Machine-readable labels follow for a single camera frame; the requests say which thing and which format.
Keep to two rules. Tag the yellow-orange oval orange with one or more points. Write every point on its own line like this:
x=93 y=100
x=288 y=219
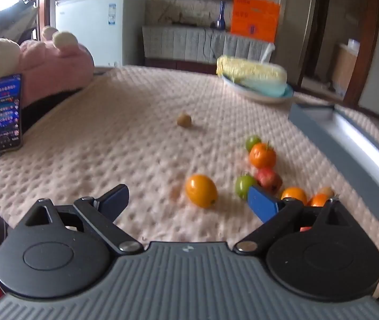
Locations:
x=201 y=190

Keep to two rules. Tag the pink plush toy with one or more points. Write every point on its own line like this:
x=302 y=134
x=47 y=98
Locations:
x=43 y=63

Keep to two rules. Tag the grey cardboard box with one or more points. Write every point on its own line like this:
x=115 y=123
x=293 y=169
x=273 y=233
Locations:
x=326 y=140

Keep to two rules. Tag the white round container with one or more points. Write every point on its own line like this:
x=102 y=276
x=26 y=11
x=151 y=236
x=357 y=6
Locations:
x=353 y=44

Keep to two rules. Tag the blue glass vase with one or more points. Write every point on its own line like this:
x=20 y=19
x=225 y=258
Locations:
x=221 y=23

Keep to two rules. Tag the dark wooden cabinet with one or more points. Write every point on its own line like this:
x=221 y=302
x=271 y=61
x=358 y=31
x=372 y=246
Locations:
x=176 y=64

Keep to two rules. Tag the small brown longan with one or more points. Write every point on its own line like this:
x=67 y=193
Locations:
x=184 y=120

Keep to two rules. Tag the white chest freezer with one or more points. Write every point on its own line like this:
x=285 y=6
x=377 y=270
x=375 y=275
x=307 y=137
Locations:
x=89 y=26

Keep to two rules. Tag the orange tangerine with stem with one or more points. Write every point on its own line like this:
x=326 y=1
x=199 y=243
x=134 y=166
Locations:
x=262 y=156
x=294 y=194

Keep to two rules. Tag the orange gift box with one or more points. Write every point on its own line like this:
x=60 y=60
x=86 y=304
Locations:
x=256 y=20

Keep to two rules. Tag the grey lace cabinet cover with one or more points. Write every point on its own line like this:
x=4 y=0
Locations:
x=176 y=43

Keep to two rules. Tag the pale blue plate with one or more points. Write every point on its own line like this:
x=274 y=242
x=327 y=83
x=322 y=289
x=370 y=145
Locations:
x=269 y=97

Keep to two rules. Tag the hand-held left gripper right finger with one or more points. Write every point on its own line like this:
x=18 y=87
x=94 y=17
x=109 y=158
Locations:
x=262 y=206

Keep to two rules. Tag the napa cabbage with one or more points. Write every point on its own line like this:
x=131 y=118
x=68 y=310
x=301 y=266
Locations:
x=252 y=70

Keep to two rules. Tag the black smartphone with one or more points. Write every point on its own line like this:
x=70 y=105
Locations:
x=4 y=113

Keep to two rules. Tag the wooden kitchen cabinet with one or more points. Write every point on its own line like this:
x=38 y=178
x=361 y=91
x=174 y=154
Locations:
x=344 y=70

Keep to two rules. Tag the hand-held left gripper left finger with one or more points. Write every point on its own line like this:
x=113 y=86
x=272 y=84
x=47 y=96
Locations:
x=116 y=200

